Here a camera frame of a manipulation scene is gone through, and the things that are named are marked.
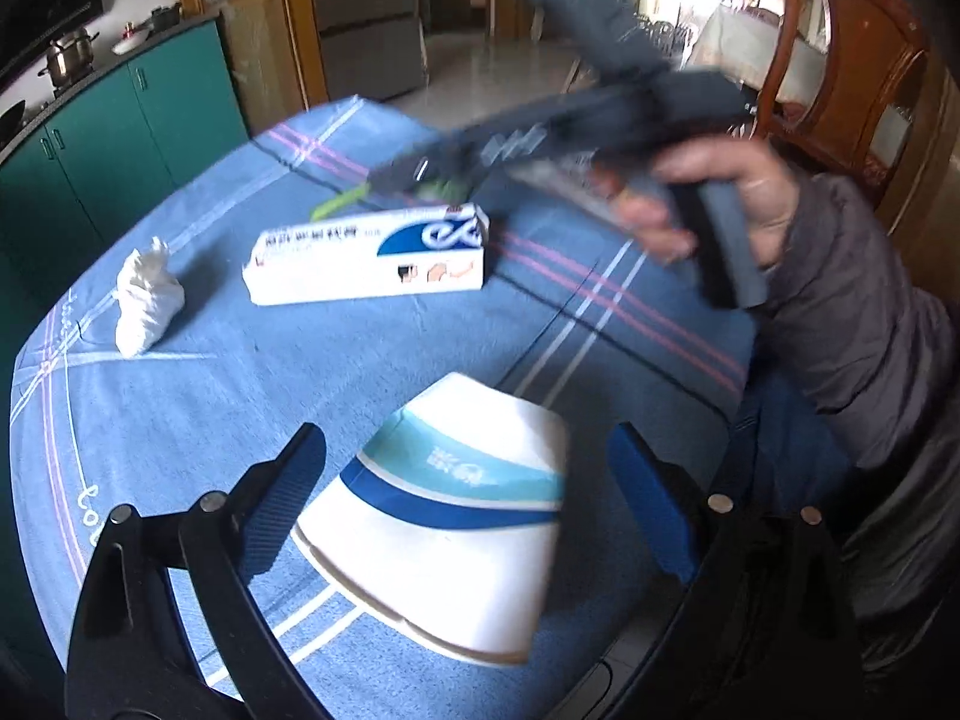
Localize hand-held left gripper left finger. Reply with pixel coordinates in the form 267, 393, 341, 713
66, 424, 327, 720

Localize green base cabinets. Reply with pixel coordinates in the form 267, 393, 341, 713
0, 15, 250, 263

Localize person's right hand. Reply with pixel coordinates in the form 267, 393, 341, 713
589, 139, 800, 267

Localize table with white cloth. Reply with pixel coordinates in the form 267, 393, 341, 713
686, 4, 826, 83

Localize green plastic strip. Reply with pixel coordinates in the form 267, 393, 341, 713
311, 178, 462, 217

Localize blue checked tablecloth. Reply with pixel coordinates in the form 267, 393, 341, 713
7, 96, 758, 720

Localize grey kitchen countertop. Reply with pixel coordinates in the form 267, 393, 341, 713
0, 7, 222, 166

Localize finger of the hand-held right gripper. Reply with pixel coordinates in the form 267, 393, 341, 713
367, 94, 601, 200

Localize white and blue ointment box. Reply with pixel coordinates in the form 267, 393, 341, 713
241, 202, 492, 307

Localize silver refrigerator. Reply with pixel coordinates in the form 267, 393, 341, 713
306, 0, 427, 102

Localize white paper bowl blue stripes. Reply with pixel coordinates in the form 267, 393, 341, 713
291, 371, 571, 668

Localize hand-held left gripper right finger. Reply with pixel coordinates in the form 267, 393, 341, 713
607, 422, 863, 720

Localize wooden framed sliding glass door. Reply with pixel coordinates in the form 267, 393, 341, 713
171, 0, 331, 137

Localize stainless steel stock pot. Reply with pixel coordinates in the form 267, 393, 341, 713
39, 28, 100, 87

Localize person's blue trousers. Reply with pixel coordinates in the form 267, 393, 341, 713
735, 375, 863, 485

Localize white crumpled tissue wad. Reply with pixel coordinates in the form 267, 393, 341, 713
115, 236, 186, 357

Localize person's right forearm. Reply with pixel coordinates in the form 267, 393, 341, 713
750, 172, 960, 473

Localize carved wooden chair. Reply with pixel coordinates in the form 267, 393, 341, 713
754, 0, 947, 241

